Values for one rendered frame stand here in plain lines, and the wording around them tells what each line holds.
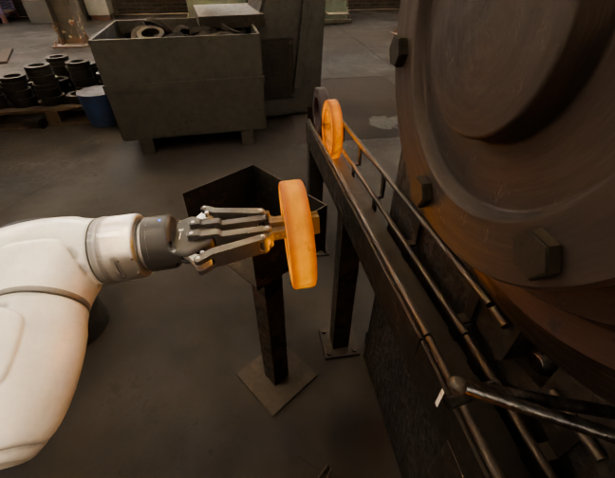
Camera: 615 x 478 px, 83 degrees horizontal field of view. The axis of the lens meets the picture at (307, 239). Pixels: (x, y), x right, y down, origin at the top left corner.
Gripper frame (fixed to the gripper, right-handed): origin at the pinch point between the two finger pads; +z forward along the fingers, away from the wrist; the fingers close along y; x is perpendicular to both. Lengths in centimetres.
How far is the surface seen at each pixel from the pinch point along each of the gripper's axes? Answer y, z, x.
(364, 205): -34.5, 21.8, -22.8
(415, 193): 17.3, 8.5, 14.7
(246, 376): -26, -19, -83
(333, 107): -66, 20, -7
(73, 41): -630, -271, -63
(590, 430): 32.5, 16.6, 3.7
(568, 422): 31.9, 15.3, 4.0
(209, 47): -215, -27, -15
